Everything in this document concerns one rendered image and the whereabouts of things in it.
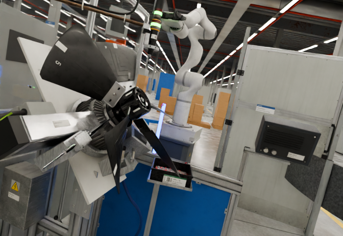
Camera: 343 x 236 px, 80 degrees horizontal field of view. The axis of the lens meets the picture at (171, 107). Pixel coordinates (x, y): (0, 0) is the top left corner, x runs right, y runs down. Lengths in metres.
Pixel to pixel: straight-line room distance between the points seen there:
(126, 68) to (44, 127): 0.46
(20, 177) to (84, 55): 0.56
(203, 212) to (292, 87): 1.84
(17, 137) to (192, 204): 1.05
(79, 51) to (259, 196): 2.60
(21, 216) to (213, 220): 0.97
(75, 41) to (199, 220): 1.17
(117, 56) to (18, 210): 0.75
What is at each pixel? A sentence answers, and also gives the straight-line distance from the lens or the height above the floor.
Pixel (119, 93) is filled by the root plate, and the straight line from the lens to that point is 0.83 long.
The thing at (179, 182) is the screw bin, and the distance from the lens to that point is 1.11.
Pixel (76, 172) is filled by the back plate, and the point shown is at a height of 0.93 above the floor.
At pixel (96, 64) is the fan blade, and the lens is 0.76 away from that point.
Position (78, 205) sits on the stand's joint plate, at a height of 0.75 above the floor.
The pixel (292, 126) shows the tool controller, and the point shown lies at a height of 1.23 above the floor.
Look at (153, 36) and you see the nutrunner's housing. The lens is 0.95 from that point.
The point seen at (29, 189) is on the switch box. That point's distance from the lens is 1.02.
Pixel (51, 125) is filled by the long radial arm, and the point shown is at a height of 1.12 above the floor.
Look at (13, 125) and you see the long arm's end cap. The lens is 0.62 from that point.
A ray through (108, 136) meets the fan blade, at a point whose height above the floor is 1.14.
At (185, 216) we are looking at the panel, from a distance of 1.44.
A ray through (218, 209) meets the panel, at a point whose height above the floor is 0.65.
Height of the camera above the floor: 1.29
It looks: 5 degrees down
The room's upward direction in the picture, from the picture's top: 12 degrees clockwise
